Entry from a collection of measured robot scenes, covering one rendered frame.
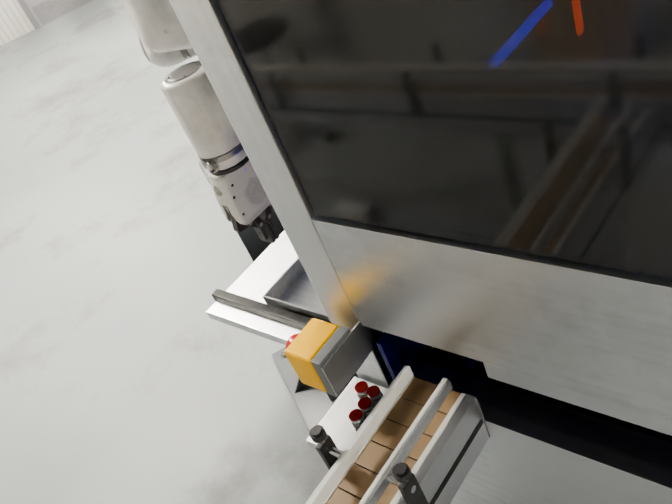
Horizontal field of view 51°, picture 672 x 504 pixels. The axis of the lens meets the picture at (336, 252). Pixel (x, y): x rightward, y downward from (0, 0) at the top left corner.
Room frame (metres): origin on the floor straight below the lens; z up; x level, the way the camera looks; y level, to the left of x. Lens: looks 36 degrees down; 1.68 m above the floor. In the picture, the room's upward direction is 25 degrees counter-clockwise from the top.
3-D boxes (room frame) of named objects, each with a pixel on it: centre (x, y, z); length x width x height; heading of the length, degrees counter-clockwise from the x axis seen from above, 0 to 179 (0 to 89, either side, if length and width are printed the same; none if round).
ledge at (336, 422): (0.70, 0.06, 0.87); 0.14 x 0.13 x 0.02; 37
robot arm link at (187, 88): (1.05, 0.09, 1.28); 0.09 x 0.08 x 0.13; 91
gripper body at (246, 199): (1.05, 0.10, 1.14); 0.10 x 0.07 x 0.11; 127
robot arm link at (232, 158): (1.05, 0.10, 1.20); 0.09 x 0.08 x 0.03; 127
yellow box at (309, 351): (0.74, 0.08, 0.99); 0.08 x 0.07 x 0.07; 37
